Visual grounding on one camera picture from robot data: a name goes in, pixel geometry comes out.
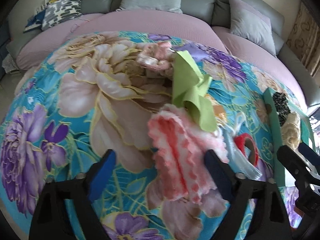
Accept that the black white leopard scrunchie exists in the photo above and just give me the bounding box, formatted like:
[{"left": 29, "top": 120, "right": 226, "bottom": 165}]
[{"left": 272, "top": 92, "right": 291, "bottom": 127}]

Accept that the lime green cloth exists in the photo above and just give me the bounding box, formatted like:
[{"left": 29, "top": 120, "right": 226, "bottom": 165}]
[{"left": 172, "top": 50, "right": 217, "bottom": 133}]

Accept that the beige patterned curtain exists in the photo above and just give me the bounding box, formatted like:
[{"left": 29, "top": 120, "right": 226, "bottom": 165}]
[{"left": 286, "top": 3, "right": 319, "bottom": 77}]

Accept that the floral blue purple blanket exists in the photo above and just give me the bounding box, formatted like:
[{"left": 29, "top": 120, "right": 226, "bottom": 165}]
[{"left": 0, "top": 31, "right": 308, "bottom": 240}]

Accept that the black white patterned pillow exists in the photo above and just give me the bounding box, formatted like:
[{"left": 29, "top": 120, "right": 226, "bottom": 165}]
[{"left": 41, "top": 0, "right": 82, "bottom": 31}]

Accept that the blue book on sofa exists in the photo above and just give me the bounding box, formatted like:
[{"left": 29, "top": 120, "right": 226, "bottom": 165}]
[{"left": 23, "top": 9, "right": 46, "bottom": 33}]

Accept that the red tape roll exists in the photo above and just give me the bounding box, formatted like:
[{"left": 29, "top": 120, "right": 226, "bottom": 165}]
[{"left": 233, "top": 133, "right": 259, "bottom": 167}]

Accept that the grey pink right throw pillow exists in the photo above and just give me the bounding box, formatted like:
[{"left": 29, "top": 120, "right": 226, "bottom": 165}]
[{"left": 228, "top": 0, "right": 276, "bottom": 56}]

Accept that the cream lace scrunchie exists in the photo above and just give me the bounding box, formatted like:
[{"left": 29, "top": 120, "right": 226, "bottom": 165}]
[{"left": 281, "top": 112, "right": 301, "bottom": 151}]

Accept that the teal shallow cardboard tray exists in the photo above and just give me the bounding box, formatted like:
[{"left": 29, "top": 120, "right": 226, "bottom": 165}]
[{"left": 263, "top": 88, "right": 316, "bottom": 187}]

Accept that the grey sofa with pink cover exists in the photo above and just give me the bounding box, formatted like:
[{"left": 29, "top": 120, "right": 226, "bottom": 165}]
[{"left": 7, "top": 0, "right": 319, "bottom": 108}]

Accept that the pink fluffy towel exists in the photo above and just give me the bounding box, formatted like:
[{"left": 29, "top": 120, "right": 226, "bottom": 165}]
[{"left": 148, "top": 104, "right": 229, "bottom": 204}]

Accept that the pink satin scrunchie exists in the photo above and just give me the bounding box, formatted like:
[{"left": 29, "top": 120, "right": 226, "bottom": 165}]
[{"left": 136, "top": 41, "right": 175, "bottom": 77}]

